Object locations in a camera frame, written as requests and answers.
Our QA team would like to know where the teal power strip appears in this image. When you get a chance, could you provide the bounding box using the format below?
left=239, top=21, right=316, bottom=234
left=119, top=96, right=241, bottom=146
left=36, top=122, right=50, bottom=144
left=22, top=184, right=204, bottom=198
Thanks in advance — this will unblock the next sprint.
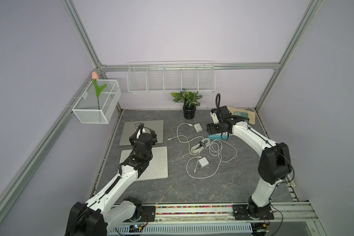
left=208, top=132, right=231, bottom=141

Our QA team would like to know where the silver laptop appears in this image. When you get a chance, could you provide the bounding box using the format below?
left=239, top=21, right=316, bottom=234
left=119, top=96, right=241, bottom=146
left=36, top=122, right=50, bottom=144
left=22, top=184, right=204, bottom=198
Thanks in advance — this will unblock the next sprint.
left=119, top=119, right=164, bottom=146
left=120, top=147, right=168, bottom=181

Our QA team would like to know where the white tall charger brick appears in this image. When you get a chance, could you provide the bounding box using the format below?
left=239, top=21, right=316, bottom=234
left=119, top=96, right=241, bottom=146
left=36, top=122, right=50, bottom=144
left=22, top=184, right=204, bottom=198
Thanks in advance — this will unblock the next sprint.
left=193, top=124, right=203, bottom=133

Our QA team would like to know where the white charger cable coil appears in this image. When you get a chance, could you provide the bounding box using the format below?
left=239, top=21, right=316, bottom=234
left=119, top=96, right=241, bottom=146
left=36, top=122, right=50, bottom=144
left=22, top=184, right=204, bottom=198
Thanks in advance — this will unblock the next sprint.
left=185, top=140, right=238, bottom=180

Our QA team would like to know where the white square laptop charger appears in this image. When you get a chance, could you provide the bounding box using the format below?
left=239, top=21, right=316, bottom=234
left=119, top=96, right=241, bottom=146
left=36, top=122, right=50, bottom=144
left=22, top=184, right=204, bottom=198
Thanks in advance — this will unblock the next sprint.
left=198, top=157, right=209, bottom=168

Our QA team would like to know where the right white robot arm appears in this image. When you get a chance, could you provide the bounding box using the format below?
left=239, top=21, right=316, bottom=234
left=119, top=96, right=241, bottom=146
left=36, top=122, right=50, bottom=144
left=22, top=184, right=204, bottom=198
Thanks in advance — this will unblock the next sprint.
left=206, top=106, right=293, bottom=220

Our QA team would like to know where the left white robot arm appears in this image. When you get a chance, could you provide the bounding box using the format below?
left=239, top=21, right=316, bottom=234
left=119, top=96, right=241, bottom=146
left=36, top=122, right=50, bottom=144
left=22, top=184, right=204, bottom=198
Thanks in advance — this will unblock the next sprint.
left=65, top=130, right=157, bottom=236

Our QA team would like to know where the beige work glove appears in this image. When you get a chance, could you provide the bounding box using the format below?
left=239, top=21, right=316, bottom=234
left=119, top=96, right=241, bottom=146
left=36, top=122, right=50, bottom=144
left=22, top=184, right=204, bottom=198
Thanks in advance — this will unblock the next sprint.
left=228, top=106, right=256, bottom=125

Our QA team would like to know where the potted green plant black vase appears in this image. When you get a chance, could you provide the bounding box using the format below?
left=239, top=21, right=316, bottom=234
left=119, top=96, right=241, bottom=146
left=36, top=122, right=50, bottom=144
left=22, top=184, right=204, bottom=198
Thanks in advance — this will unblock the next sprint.
left=171, top=88, right=203, bottom=120

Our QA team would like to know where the pink artificial tulip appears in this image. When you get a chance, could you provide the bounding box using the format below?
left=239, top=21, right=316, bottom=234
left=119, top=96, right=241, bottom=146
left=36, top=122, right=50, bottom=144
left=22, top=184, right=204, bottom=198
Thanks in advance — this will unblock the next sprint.
left=91, top=71, right=107, bottom=110

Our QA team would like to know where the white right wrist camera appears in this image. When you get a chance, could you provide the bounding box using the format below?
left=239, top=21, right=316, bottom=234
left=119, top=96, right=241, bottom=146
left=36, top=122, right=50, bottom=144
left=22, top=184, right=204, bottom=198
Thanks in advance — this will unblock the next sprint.
left=210, top=109, right=219, bottom=124

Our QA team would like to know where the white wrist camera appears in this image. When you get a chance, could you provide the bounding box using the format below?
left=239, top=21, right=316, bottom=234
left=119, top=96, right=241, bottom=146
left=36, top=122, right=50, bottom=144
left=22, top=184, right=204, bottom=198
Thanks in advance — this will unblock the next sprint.
left=135, top=123, right=144, bottom=139
left=210, top=109, right=219, bottom=124

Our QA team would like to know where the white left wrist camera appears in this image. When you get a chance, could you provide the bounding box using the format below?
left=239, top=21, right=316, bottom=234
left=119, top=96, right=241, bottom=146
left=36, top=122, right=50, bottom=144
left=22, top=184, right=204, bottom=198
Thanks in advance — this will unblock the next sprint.
left=135, top=123, right=144, bottom=139

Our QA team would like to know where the white mesh wall basket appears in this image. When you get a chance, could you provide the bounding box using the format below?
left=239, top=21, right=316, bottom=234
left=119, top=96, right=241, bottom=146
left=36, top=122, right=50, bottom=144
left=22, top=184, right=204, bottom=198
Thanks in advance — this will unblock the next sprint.
left=72, top=79, right=122, bottom=124

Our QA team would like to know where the white wire wall shelf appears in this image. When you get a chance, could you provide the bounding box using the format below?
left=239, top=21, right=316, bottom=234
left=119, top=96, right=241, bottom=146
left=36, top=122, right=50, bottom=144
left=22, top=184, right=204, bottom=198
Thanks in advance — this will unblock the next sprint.
left=127, top=61, right=216, bottom=93

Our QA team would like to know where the aluminium mounting rail base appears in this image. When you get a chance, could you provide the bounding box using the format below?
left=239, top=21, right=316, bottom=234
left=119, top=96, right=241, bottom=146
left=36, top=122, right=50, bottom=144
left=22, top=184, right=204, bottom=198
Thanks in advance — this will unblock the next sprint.
left=109, top=202, right=326, bottom=236

